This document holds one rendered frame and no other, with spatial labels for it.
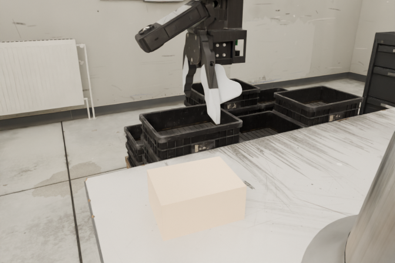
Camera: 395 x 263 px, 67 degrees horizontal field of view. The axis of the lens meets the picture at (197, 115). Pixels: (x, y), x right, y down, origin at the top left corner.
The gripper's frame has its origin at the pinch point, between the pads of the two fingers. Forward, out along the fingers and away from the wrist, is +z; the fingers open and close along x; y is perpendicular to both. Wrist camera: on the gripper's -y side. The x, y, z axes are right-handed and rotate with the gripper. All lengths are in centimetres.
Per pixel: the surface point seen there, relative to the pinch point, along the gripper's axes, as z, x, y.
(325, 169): 21.1, 3.3, 35.0
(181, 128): 42, 86, 22
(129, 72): 49, 260, 18
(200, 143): 38, 60, 23
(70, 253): 91, 72, -37
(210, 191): 13.6, -5.2, 0.7
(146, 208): 21.1, 3.6, -9.6
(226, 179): 13.6, -2.7, 4.9
